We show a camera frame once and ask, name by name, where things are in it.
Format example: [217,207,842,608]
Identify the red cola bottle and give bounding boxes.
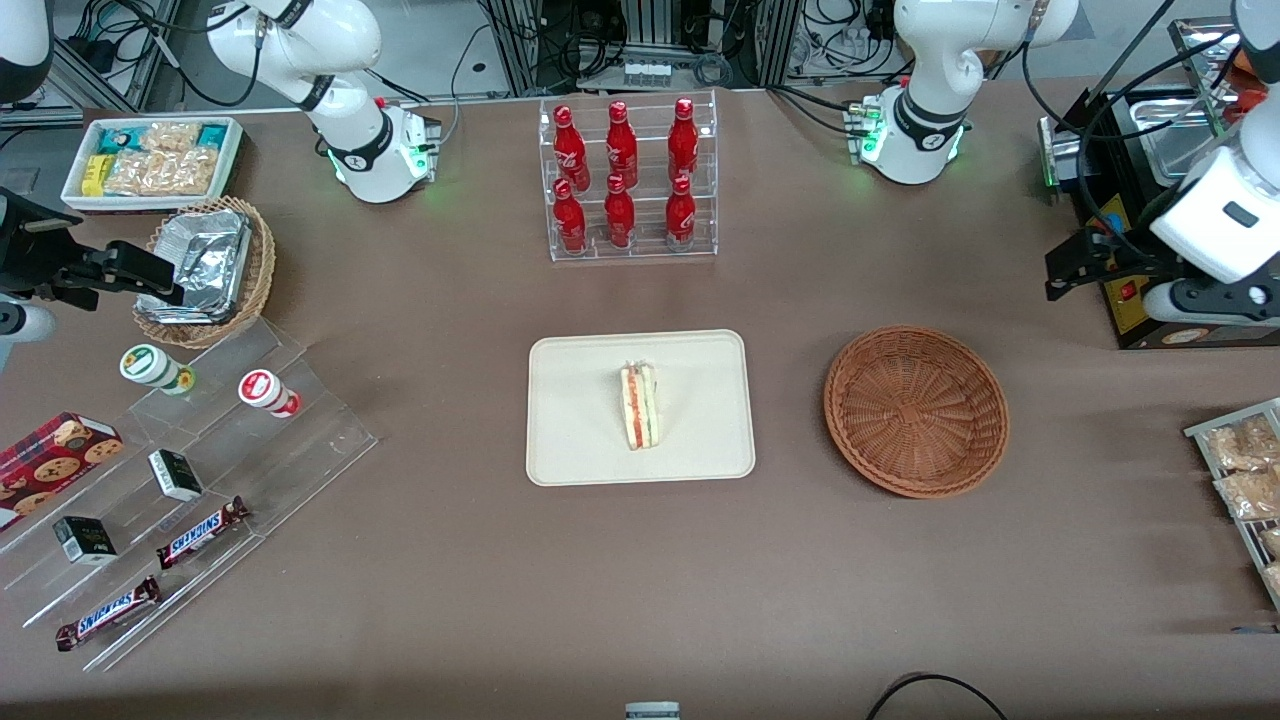
[665,174,698,251]
[553,104,591,193]
[668,97,700,184]
[604,173,638,250]
[606,100,639,189]
[553,178,589,254]

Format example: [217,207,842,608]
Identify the triangular sandwich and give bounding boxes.
[619,361,662,451]

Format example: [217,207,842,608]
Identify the black cable loop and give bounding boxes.
[865,673,1011,720]

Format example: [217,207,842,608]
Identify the aluminium frame equipment rack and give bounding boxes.
[480,0,803,96]

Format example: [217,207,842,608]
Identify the black countertop appliance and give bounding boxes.
[1038,85,1280,351]

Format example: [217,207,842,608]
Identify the cream plastic tray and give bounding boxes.
[526,329,757,488]

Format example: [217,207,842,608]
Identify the white rectangular snack bin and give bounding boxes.
[60,116,245,213]

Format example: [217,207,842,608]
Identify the red orange bag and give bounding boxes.
[1232,55,1280,119]

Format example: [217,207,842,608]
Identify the clear acrylic stepped display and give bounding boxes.
[0,318,379,673]

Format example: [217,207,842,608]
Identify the brown Snickers bar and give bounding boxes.
[55,575,162,653]
[156,496,251,571]

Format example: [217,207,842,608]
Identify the grey wire rack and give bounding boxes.
[1184,398,1280,613]

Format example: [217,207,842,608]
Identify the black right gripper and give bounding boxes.
[0,190,188,311]

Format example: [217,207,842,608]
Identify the brown wicker basket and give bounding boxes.
[823,325,1010,500]

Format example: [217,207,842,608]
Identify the aluminium foil container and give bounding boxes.
[137,208,252,325]

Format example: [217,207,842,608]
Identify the aluminium profile frame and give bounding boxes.
[40,0,186,113]

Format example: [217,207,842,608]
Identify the green lid yoghurt cup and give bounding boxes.
[119,343,197,396]

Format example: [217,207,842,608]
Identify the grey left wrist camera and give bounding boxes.
[1143,278,1280,327]

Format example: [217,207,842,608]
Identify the small black carton box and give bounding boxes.
[148,449,204,503]
[52,516,118,566]

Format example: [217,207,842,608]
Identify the red plaid cookie box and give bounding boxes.
[0,411,126,533]

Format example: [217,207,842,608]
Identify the light tan wicker basket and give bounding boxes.
[132,196,277,350]

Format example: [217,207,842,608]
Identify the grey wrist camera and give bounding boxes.
[1143,278,1280,327]
[0,300,57,373]

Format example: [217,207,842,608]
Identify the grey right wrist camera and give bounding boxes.
[0,300,57,373]

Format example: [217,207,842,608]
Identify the clear acrylic bottle rack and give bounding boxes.
[538,88,719,263]

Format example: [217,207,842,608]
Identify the shiny metal appliance lid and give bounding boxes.
[1168,15,1253,141]

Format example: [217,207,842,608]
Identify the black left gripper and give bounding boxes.
[1045,228,1176,302]

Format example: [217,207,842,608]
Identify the red lid yoghurt cup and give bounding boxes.
[237,368,302,419]

